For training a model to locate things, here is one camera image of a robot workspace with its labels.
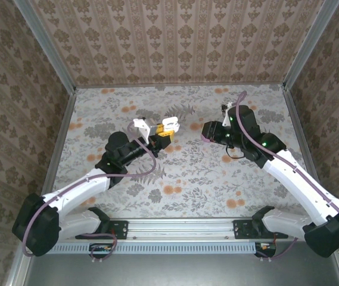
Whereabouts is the short purple base cable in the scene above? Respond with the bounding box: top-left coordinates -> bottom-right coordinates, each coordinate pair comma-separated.
81,232 -> 120,263
257,232 -> 303,263

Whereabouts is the floral patterned table cover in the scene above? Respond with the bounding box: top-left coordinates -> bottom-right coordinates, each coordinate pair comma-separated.
42,85 -> 319,220

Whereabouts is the aluminium frame post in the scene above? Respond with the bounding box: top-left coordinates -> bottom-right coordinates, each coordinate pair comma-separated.
13,0 -> 77,95
282,0 -> 335,90

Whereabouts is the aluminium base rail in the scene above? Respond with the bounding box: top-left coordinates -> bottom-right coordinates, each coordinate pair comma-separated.
109,218 -> 235,240

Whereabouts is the thin black cable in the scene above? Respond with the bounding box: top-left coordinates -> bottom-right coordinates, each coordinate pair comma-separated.
227,145 -> 248,160

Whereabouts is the black wiring junction box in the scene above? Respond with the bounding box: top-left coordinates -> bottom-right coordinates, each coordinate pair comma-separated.
254,241 -> 277,257
89,243 -> 114,259

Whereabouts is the grey metal shelf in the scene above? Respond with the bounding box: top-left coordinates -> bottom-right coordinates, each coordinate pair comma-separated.
14,240 -> 339,286

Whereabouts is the white slotted cable duct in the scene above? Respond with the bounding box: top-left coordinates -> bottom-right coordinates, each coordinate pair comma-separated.
52,240 -> 259,255

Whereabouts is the aluminium side rail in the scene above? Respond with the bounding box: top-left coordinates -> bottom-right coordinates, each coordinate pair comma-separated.
282,85 -> 321,182
38,89 -> 77,200

